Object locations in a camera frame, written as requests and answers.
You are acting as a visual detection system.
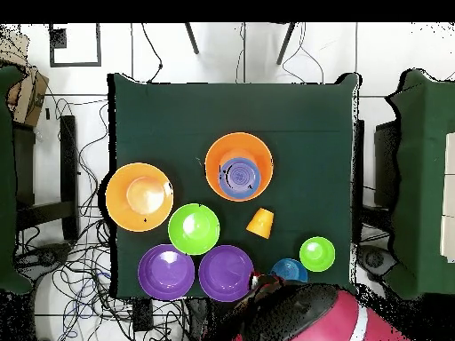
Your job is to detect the tangle of black cables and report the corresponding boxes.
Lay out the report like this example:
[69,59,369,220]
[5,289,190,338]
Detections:
[17,99,188,341]

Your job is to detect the black tripod leg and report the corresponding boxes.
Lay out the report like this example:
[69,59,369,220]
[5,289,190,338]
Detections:
[275,22,297,66]
[184,22,200,55]

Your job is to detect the white boxes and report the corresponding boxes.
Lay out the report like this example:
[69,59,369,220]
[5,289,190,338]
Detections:
[439,131,455,264]

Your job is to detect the large orange plastic bowl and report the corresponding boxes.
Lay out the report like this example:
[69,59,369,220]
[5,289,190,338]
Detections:
[105,162,175,233]
[204,131,275,202]

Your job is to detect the purple plastic bowl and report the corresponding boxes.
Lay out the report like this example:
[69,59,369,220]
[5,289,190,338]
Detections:
[197,244,256,303]
[137,243,196,302]

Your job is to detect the cardboard box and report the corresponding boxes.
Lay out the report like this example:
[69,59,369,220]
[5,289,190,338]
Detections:
[0,28,50,128]

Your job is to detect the dark green tablecloth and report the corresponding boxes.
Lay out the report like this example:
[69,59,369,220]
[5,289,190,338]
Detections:
[107,72,362,298]

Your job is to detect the orange plastic cup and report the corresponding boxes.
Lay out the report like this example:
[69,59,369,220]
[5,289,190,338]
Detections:
[245,207,275,240]

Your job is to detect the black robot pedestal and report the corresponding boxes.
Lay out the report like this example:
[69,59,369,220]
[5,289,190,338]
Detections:
[186,297,221,341]

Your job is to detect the black floor cable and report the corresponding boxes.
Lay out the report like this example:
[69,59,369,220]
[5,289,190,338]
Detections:
[141,23,164,83]

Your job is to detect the black bench frame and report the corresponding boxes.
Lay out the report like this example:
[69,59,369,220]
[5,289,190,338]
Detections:
[13,115,80,242]

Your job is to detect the small blue plastic bowl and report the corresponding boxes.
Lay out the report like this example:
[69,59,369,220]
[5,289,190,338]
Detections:
[218,156,262,200]
[268,258,309,284]

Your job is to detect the thin grey floor cable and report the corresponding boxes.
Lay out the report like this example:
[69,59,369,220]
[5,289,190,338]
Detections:
[282,22,325,84]

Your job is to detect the small green plastic bowl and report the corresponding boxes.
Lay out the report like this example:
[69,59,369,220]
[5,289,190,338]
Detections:
[299,236,336,274]

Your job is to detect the medium green plastic bowl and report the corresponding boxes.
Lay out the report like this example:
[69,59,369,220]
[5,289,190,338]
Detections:
[167,202,221,256]

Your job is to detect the green cloth side table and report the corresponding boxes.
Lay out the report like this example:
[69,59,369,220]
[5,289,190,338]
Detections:
[0,64,34,296]
[385,68,455,301]

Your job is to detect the black power strip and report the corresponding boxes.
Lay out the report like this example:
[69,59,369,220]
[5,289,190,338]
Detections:
[132,297,155,332]

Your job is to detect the black floor frame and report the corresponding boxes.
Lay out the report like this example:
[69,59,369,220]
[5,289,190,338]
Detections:
[48,23,102,67]

